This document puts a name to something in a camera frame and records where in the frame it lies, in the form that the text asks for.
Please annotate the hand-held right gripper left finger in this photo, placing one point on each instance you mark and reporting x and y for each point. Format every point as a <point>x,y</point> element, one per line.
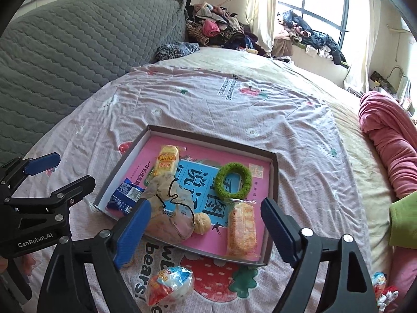
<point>133,231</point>

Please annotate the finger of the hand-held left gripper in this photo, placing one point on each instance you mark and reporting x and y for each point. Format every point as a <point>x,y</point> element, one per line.
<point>42,163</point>
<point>78,186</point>

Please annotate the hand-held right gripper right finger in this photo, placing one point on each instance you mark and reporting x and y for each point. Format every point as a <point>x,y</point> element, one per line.
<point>280,231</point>

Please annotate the blue snack packet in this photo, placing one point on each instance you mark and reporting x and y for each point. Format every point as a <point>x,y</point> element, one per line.
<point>125,195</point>

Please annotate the orange snack packet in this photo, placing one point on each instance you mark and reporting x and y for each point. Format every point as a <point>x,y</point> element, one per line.
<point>242,231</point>

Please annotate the walnut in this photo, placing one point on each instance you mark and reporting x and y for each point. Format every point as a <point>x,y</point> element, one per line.
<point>202,224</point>

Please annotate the shallow box with pink bottom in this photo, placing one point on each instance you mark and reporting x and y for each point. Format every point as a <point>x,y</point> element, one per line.
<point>146,159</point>

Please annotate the yellow snack packet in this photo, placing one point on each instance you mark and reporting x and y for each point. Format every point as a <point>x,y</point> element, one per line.
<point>166,161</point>

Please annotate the green fuzzy hair scrunchie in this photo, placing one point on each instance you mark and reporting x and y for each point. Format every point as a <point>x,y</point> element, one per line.
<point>220,182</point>

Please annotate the egg-shaped red white packet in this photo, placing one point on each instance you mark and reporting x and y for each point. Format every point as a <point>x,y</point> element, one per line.
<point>169,287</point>

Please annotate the small red white packet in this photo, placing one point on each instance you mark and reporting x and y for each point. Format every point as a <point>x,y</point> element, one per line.
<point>379,282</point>
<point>389,296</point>

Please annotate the grey quilted sofa cover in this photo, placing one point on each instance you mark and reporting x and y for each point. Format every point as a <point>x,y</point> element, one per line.
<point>81,55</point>

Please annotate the green cloth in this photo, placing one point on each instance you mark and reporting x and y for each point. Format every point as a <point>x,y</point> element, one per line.
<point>405,225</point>

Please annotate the pink floral printed bedsheet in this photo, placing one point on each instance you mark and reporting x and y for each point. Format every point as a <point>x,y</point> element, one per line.
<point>228,111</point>

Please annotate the pink blanket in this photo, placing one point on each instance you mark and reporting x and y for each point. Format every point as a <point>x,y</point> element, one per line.
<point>391,130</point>

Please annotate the dark patterned cloth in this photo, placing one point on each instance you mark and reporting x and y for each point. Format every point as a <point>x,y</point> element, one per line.
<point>176,51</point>

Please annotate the power strip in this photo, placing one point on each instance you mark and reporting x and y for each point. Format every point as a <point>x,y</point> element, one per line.
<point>379,78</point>

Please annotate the clothes on windowsill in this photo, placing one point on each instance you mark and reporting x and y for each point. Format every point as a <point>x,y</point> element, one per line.
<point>312,39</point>

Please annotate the white curtain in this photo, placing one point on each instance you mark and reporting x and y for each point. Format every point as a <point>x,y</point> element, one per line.
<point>260,6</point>
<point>365,39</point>

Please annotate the pile of clothes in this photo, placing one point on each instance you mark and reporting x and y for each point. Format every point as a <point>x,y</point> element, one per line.
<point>221,29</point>

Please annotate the window with dark frame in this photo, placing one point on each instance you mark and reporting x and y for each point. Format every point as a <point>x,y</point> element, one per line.
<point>322,6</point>

